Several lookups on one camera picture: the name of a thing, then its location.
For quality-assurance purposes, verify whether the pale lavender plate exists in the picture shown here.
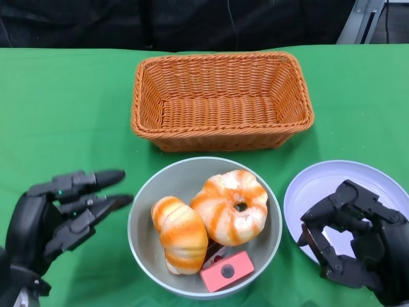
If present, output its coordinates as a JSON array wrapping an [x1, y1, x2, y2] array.
[[283, 159, 409, 266]]

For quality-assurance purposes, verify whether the orange striped bread roll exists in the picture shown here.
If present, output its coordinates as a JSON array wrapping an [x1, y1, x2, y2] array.
[[150, 195, 209, 276]]

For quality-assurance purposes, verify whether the chocolate layered cake slice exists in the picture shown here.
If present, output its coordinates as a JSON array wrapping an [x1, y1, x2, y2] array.
[[204, 241, 229, 266]]

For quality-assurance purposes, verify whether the black backdrop cloth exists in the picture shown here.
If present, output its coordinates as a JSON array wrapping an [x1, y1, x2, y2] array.
[[0, 0, 359, 54]]

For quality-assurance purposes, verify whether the grey metal frame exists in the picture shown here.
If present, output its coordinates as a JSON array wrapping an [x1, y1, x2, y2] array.
[[335, 0, 389, 45]]

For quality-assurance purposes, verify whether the grey round bowl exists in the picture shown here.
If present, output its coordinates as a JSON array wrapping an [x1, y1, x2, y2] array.
[[127, 156, 284, 301]]

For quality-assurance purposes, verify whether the striped ring bread with hole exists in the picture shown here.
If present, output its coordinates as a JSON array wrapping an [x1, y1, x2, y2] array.
[[189, 169, 268, 247]]

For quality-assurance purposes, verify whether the orange wicker basket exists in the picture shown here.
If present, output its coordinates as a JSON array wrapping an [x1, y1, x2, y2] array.
[[130, 52, 315, 153]]

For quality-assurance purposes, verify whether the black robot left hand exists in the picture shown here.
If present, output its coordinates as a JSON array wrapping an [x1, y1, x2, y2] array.
[[4, 169, 135, 279]]

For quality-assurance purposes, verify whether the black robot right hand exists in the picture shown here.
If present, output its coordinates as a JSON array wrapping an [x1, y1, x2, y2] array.
[[296, 179, 409, 306]]

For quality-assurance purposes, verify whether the pink cake block black dot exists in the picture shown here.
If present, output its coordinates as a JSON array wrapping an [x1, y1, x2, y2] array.
[[199, 250, 256, 293]]

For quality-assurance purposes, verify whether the green tablecloth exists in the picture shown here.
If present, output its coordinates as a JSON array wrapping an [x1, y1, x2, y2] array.
[[0, 43, 409, 307]]

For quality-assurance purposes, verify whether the thin black hanging cable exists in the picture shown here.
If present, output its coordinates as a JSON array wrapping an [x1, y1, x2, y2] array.
[[227, 0, 240, 49], [385, 0, 391, 44]]

